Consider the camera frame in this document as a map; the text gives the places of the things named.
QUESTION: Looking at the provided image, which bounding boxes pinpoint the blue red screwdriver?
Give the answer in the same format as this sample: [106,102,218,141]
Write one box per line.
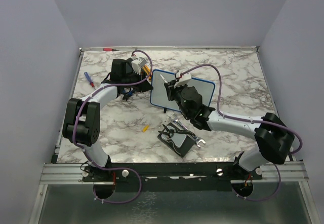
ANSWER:
[84,72,95,89]

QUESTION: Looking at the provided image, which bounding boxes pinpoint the red marker on rail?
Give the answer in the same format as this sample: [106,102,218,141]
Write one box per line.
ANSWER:
[103,48,119,51]

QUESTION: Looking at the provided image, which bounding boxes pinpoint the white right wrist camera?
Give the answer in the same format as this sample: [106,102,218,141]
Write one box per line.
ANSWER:
[174,70,191,88]

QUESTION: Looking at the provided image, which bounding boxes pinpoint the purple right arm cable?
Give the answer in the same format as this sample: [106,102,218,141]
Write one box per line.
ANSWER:
[177,63,303,202]

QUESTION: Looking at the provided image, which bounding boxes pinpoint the yellow marker cap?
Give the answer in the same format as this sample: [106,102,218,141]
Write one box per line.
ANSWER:
[142,125,149,132]

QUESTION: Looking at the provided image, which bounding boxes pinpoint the black grey wire stripper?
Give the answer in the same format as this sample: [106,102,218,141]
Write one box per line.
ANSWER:
[157,123,197,158]

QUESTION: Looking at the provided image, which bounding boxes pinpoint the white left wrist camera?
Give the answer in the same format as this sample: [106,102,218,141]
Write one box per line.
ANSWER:
[131,56,147,74]

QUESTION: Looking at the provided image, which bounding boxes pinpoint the chrome combination wrench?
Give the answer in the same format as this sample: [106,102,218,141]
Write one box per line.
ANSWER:
[169,117,206,147]

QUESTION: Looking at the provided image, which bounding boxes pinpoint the blue framed whiteboard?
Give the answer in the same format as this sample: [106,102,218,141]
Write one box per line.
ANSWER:
[150,69,216,112]

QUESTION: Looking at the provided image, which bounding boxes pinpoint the blue handled cutting pliers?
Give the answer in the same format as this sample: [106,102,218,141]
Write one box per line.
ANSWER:
[122,88,136,101]

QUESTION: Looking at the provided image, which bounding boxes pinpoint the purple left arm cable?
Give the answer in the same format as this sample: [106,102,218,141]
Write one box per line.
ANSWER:
[72,50,152,206]

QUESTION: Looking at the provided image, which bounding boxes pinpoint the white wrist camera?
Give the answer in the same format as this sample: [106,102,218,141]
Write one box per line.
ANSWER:
[131,56,147,74]
[174,70,191,88]

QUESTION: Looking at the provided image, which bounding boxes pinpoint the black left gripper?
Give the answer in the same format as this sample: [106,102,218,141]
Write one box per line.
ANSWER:
[122,68,153,92]

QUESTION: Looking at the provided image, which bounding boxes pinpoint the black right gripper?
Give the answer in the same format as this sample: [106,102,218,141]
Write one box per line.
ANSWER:
[166,80,190,118]

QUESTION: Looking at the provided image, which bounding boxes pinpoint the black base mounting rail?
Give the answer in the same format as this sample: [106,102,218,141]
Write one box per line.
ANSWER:
[82,162,262,192]

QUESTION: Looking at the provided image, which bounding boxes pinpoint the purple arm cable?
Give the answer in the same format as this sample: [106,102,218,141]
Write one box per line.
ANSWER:
[177,63,303,202]
[72,50,152,206]

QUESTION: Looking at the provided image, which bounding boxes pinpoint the black network switch box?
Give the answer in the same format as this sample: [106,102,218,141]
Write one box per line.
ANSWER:
[157,122,198,158]

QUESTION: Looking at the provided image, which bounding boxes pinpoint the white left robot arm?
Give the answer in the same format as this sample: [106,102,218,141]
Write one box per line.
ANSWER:
[62,55,153,181]

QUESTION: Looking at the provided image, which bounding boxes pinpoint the yellow pencil behind whiteboard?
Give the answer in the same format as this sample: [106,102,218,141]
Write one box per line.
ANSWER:
[142,65,152,82]

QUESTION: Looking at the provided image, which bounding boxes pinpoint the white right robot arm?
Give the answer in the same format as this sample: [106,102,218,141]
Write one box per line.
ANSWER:
[164,80,295,179]

